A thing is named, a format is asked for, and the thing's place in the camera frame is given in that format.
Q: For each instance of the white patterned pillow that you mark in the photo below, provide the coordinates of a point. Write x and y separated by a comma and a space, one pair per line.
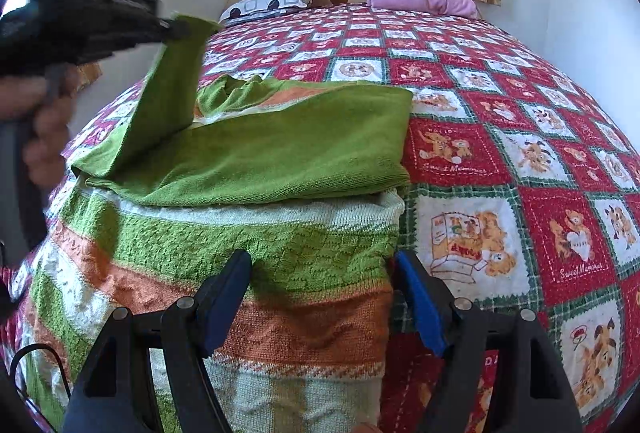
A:
265, 3

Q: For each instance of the person's left hand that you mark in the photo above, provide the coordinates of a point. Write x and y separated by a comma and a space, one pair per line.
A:
50, 138

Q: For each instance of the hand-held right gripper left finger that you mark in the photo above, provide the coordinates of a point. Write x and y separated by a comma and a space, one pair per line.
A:
227, 300

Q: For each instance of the red bear-print quilt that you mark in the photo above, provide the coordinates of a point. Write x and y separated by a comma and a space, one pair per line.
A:
500, 138

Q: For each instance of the green striped knit sweater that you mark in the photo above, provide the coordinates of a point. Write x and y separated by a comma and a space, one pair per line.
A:
280, 153

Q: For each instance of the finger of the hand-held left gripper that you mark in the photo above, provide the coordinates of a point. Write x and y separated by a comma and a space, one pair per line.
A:
170, 27

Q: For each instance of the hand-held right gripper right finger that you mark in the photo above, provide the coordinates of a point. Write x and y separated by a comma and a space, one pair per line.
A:
422, 308

